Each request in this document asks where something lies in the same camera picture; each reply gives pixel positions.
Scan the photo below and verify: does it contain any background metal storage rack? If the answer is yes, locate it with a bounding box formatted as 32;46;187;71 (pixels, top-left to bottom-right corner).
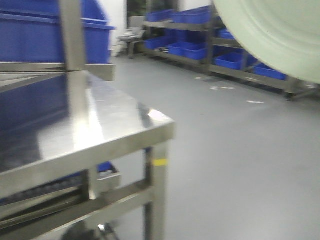
144;0;320;101

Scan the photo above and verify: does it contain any blue bin on lower shelf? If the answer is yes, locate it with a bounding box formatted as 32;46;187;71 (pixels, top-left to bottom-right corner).
97;161;113;173

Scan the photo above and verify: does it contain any blue plastic bin right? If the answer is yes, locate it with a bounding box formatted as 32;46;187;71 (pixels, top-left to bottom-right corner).
0;0;115;64

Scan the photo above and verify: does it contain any grey office chair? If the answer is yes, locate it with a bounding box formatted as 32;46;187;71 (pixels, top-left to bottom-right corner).
117;16;145;59

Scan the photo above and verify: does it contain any blue bin on background rack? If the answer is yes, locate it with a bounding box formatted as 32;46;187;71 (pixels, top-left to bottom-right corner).
167;41;208;61

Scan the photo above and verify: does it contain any pale green plate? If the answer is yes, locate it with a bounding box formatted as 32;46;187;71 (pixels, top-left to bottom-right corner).
214;0;320;84

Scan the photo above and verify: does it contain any stainless steel shelf rack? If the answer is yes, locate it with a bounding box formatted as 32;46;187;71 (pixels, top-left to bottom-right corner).
0;0;175;240

